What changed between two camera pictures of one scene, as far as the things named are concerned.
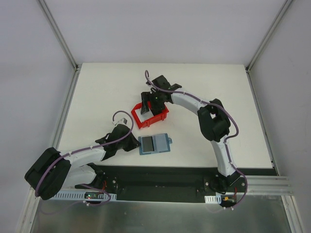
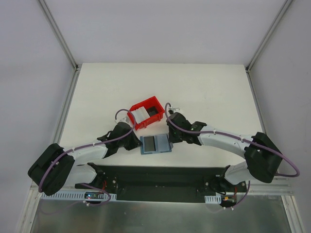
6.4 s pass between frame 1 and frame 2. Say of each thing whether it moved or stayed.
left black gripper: stayed
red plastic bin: moved
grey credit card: stayed
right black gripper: moved
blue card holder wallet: stayed
